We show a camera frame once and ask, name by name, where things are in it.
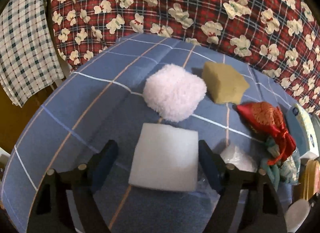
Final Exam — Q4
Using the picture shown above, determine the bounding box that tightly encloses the red embroidered satin pouch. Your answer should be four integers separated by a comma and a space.
236, 101, 296, 165

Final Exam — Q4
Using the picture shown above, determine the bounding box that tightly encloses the white foam sponge block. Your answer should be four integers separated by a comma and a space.
129, 123, 199, 192

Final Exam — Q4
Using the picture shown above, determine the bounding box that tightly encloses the green white tissue packet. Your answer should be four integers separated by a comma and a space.
284, 199, 310, 232

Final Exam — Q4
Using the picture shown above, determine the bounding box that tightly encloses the clear bag with cotton swabs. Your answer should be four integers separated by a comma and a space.
260, 148, 300, 191

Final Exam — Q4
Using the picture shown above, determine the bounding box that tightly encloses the gold pink tin lid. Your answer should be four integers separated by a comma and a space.
299, 160, 319, 200

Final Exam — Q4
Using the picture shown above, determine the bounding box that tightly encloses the white plastic wrapped item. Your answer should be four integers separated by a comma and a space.
220, 145, 257, 172

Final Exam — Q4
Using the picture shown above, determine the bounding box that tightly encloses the yellow dotted tissue pack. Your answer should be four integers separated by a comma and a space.
285, 103, 319, 160

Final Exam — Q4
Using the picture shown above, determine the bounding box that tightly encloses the round silver metal tin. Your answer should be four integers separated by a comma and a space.
311, 114, 320, 148

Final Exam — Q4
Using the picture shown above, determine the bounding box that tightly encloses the blue plaid tablecloth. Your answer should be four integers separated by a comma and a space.
1, 34, 295, 232

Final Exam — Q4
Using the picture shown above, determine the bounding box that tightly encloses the tan sponge block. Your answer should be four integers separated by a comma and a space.
202, 62, 249, 104

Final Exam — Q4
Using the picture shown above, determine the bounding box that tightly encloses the pink fluffy pompom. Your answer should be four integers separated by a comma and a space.
143, 64, 207, 122

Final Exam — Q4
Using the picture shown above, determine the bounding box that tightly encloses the white green checked cloth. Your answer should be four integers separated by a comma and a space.
1, 0, 64, 107

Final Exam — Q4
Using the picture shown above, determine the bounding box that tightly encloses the red plaid bear blanket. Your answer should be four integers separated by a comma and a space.
49, 0, 319, 115

